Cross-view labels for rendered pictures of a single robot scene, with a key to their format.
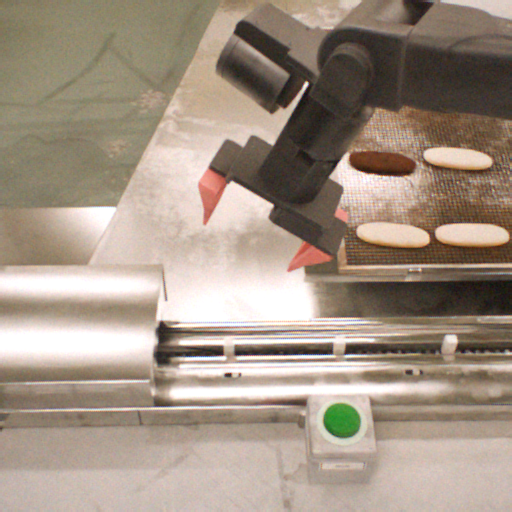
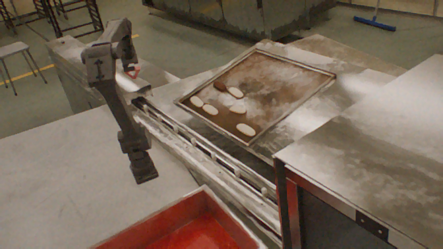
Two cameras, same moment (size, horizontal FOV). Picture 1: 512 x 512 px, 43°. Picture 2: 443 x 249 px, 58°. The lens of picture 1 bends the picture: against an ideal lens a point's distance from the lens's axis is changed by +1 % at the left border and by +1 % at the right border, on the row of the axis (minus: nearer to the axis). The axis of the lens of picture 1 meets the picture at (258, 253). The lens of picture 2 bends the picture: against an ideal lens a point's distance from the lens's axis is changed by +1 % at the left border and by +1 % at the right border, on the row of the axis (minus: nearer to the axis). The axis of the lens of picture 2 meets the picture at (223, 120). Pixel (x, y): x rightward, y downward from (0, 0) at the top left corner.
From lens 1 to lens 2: 1.58 m
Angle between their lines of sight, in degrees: 47
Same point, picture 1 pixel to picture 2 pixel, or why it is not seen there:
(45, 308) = (125, 82)
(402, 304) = (191, 123)
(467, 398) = (159, 136)
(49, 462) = (105, 110)
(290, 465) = not seen: hidden behind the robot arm
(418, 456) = not seen: hidden behind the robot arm
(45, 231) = (163, 78)
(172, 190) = (196, 81)
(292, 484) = not seen: hidden behind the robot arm
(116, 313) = (131, 87)
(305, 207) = (124, 59)
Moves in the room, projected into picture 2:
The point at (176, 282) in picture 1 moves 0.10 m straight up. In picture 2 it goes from (165, 97) to (160, 80)
